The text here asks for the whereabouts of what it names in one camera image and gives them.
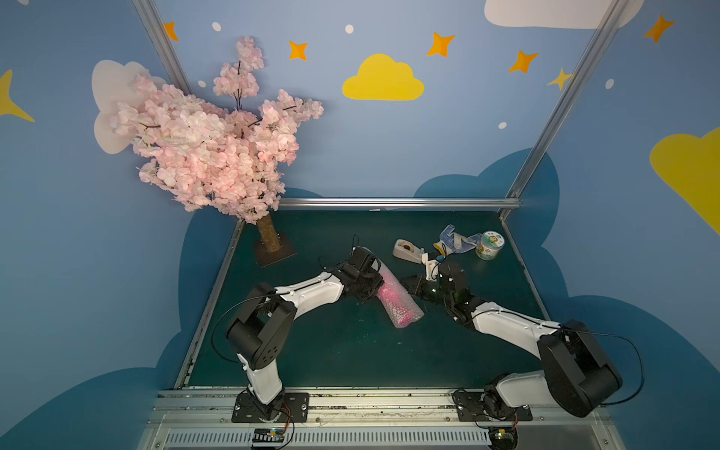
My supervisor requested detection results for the clear bubble wrap sheet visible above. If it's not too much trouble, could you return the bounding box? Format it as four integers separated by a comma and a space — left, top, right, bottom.
377, 262, 425, 328

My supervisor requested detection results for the pink plastic wine glass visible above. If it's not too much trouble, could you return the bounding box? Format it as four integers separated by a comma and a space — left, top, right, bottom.
377, 283, 425, 328

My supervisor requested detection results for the beige tape dispenser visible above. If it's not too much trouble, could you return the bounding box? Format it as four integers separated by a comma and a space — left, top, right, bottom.
392, 239, 426, 264

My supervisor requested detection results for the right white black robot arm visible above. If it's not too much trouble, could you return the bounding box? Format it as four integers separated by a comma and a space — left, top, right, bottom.
400, 262, 624, 421

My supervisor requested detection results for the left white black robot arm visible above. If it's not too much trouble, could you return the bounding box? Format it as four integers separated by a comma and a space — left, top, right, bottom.
224, 264, 384, 422

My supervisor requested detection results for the black square tree base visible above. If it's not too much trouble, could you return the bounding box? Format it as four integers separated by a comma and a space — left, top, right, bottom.
252, 232, 296, 267

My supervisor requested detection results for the right controller circuit board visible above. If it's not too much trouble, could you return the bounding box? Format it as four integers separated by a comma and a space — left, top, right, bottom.
489, 429, 518, 450

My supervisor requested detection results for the controller circuit board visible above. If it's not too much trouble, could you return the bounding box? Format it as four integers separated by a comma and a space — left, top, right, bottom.
250, 427, 289, 449
489, 429, 518, 450

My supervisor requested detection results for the pink cherry blossom tree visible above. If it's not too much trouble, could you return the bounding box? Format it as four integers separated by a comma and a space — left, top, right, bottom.
109, 36, 326, 225

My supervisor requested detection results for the left controller circuit board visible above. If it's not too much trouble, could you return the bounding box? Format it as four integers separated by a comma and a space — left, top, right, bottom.
250, 427, 289, 449

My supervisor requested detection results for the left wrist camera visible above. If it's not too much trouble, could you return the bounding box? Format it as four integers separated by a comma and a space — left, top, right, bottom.
348, 246, 382, 273

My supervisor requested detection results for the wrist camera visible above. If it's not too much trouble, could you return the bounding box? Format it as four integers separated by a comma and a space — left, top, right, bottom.
348, 246, 382, 273
421, 251, 444, 281

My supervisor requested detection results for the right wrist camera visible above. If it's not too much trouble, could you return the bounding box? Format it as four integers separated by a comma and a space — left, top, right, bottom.
421, 251, 444, 281

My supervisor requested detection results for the rear aluminium frame bar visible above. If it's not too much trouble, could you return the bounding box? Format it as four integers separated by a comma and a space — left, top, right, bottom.
280, 198, 521, 210

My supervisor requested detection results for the right aluminium frame post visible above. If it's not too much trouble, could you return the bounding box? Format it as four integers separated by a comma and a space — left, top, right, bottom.
499, 0, 631, 223

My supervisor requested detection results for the aluminium frame post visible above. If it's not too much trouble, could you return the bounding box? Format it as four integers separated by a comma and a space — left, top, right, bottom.
132, 0, 192, 94
499, 0, 631, 223

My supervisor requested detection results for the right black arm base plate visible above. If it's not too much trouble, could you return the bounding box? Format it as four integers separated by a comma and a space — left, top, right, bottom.
450, 389, 533, 422

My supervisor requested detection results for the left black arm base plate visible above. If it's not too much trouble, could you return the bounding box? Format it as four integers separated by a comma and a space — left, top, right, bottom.
231, 391, 309, 423

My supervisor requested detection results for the aluminium front rail frame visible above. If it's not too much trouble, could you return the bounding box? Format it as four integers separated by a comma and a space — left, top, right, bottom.
138, 387, 624, 449

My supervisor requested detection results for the left aluminium frame post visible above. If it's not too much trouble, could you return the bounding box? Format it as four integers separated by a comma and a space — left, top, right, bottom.
132, 0, 192, 94

